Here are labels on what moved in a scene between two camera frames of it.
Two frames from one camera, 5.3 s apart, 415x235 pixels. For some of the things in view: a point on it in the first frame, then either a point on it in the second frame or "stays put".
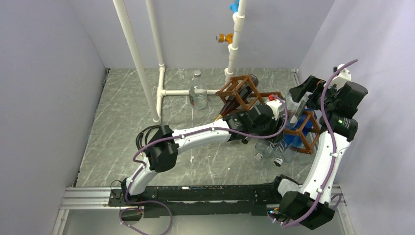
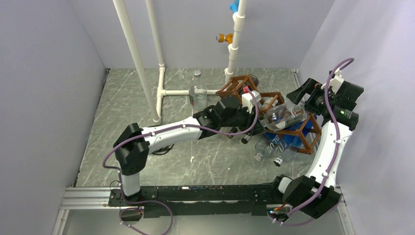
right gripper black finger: x=313 y=86 stays put
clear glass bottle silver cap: x=198 y=93 stays put
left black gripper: x=280 y=125 → x=250 y=118
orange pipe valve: x=221 y=37 stays put
